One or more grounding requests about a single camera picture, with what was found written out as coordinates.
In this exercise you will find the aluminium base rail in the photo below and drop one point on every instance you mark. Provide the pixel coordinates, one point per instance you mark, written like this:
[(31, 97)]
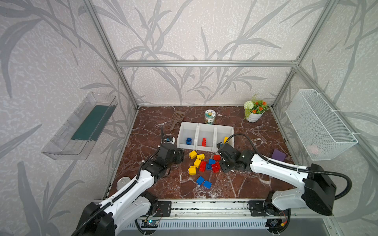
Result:
[(193, 209)]

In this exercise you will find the white storage bin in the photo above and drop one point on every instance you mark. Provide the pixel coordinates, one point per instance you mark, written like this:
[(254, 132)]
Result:
[(220, 133), (187, 130), (204, 131)]

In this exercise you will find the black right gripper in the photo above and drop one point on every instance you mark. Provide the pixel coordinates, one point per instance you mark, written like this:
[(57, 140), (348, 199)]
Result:
[(222, 151)]

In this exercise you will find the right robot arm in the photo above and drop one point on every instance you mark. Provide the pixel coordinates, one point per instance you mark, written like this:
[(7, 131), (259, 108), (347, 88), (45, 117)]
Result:
[(314, 188)]

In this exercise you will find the sunflower seed jar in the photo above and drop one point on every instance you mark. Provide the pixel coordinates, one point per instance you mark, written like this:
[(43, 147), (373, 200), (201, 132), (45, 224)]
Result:
[(210, 116)]

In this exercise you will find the white left storage bin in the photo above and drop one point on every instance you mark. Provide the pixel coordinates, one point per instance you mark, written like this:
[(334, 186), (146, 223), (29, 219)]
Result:
[(187, 130)]

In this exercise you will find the purple pink spatula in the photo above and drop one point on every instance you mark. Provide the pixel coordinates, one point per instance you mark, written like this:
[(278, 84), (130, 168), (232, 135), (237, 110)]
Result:
[(278, 155)]

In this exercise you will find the long red lego brick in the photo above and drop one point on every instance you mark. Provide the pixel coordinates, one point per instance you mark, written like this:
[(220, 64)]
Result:
[(202, 167), (204, 141)]

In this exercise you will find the white middle storage bin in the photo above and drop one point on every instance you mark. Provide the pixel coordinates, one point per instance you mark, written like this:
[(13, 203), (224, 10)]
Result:
[(204, 131)]

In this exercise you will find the brown slotted spatula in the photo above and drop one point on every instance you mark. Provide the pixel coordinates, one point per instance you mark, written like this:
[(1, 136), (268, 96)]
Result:
[(177, 117)]

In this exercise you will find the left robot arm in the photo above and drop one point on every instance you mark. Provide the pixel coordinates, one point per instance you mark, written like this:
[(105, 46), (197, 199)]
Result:
[(133, 200)]

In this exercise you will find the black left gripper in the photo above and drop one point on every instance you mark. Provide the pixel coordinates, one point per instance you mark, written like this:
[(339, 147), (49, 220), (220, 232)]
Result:
[(178, 155)]

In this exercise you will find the white right storage bin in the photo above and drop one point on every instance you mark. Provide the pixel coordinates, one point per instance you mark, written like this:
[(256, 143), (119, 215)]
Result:
[(220, 133)]

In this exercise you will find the artificial flower plant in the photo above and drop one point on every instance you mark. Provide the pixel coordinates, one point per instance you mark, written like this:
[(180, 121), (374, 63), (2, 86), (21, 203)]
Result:
[(255, 105)]

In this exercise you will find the clear plastic wall shelf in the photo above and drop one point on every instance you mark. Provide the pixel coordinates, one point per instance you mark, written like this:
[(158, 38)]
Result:
[(79, 134)]

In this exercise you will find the white flower pot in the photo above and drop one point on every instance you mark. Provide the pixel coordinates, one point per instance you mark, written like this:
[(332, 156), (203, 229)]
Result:
[(252, 118)]

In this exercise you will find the white wire basket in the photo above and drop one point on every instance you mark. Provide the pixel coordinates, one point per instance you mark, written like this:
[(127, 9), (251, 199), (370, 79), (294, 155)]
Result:
[(319, 128)]

